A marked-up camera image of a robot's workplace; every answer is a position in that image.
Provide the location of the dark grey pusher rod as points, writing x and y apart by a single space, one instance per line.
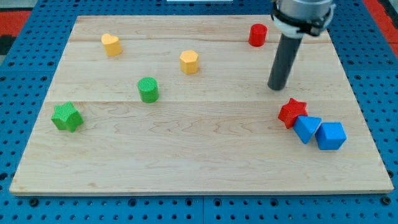
283 61

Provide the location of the red cylinder block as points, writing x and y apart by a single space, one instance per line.
257 35

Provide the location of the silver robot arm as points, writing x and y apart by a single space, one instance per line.
295 19

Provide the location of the red star block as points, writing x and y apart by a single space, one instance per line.
289 112

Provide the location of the green star block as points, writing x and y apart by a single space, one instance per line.
66 117

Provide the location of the blue triangle block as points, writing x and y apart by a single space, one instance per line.
306 126

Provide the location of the blue cube block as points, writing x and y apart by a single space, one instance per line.
330 136

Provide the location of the yellow hexagon block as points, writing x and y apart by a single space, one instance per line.
189 62

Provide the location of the green cylinder block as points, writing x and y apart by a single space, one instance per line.
148 89

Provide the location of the wooden board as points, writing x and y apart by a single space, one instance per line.
214 132

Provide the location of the yellow heart block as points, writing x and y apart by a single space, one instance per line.
111 45

